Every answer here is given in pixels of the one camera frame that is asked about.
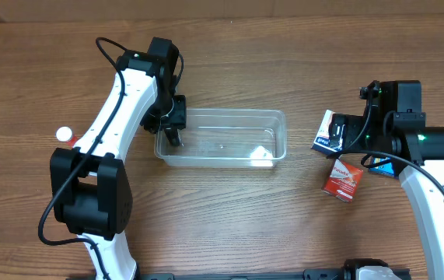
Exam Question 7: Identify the white blue medicine box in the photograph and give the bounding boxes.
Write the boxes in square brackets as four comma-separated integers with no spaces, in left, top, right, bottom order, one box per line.
[310,110,341,155]

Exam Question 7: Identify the red Panadol box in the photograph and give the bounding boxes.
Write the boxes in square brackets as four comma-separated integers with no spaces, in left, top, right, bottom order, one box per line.
[321,159,364,202]

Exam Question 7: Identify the orange tube white cap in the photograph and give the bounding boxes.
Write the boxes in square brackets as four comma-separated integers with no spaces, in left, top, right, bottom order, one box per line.
[55,126,78,147]

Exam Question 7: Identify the dark bottle white cap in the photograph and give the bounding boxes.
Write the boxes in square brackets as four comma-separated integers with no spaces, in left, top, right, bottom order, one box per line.
[164,128,182,147]

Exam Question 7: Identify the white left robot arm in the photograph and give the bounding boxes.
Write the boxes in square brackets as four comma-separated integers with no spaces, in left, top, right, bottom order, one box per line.
[38,37,187,279]

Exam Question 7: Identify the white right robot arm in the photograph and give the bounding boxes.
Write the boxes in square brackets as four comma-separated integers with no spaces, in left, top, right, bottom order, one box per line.
[329,80,444,279]

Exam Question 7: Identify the clear plastic container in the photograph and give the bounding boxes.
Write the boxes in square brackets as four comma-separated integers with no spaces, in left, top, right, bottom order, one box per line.
[154,108,287,168]

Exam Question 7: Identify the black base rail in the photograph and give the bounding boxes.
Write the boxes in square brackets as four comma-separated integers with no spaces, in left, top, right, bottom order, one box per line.
[65,257,412,280]

